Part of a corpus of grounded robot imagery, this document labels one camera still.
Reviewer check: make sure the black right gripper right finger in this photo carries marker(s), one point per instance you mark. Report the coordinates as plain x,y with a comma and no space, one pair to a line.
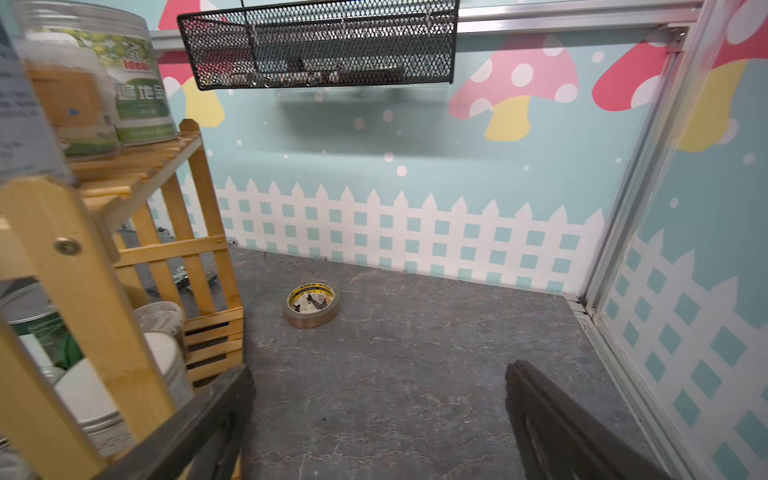
558,439

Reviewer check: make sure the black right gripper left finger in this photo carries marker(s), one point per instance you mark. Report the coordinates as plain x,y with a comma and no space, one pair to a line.
203,439

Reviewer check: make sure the green label pull-tab can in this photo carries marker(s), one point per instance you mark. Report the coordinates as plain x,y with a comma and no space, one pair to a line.
121,42

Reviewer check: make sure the tall silver green can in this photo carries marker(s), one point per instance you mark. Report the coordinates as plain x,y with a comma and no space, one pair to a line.
40,328

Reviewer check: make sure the clear plastic seed jar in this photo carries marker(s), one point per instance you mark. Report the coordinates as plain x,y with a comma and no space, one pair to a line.
77,95

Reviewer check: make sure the red seed plastic jar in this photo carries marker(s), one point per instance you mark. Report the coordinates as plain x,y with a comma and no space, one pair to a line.
163,316

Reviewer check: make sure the white lid can lower shelf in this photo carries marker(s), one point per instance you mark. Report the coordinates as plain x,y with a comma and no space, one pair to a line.
87,399

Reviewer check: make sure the wooden two-tier shelf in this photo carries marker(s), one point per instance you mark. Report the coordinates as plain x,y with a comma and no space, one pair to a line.
150,205

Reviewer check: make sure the metal valve fitting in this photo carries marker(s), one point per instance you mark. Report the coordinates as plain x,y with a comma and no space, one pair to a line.
182,280

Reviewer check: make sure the brown tape roll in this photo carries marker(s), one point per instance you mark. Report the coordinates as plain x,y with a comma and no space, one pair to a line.
311,305

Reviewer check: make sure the black wire mesh basket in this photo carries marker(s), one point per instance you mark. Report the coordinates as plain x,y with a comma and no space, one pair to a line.
322,44

